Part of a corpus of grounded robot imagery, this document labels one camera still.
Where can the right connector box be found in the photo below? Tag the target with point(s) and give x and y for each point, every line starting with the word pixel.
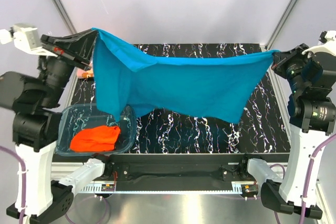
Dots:
pixel 250 189

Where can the left connector box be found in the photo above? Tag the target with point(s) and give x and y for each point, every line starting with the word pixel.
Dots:
pixel 108 187

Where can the front aluminium rail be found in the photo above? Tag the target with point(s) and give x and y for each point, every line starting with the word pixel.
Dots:
pixel 133 171

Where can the aluminium frame post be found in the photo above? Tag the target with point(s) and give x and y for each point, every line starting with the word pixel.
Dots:
pixel 64 16
pixel 280 25

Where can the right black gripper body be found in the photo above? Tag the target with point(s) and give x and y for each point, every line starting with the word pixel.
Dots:
pixel 284 59

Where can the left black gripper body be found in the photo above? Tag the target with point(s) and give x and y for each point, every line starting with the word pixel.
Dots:
pixel 64 50

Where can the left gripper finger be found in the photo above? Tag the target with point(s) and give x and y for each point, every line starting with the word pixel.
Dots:
pixel 87 34
pixel 83 49

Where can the pink folded t-shirt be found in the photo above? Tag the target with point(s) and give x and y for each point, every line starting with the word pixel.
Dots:
pixel 81 74

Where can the blue t-shirt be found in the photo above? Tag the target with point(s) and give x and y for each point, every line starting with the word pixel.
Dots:
pixel 199 87

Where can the left aluminium frame post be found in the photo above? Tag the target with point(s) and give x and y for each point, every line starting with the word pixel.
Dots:
pixel 64 16

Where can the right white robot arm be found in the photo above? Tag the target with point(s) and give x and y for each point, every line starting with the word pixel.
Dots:
pixel 310 72

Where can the connector box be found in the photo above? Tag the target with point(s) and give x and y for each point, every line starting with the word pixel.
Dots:
pixel 250 189
pixel 108 187

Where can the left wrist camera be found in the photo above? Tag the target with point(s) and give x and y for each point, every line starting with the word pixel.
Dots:
pixel 25 38

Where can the orange t-shirt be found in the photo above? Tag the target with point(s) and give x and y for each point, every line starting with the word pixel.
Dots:
pixel 97 139

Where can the right aluminium frame post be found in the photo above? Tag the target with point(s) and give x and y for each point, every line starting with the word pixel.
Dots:
pixel 280 25

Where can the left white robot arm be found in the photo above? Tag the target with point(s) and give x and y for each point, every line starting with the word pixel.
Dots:
pixel 36 124

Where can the clear blue plastic bin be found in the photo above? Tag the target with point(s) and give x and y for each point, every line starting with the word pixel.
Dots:
pixel 86 116

